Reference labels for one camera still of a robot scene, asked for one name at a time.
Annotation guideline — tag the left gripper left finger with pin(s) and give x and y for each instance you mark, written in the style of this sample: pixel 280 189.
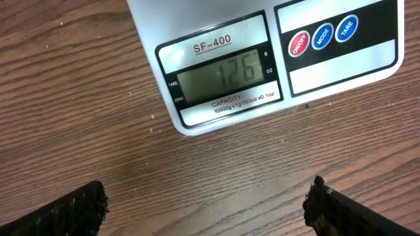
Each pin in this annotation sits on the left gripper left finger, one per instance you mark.
pixel 80 212

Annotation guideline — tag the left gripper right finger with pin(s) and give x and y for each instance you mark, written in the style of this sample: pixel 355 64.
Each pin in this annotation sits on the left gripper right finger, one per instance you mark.
pixel 329 213

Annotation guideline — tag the white digital kitchen scale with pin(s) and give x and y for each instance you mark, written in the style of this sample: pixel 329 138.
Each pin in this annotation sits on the white digital kitchen scale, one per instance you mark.
pixel 218 63

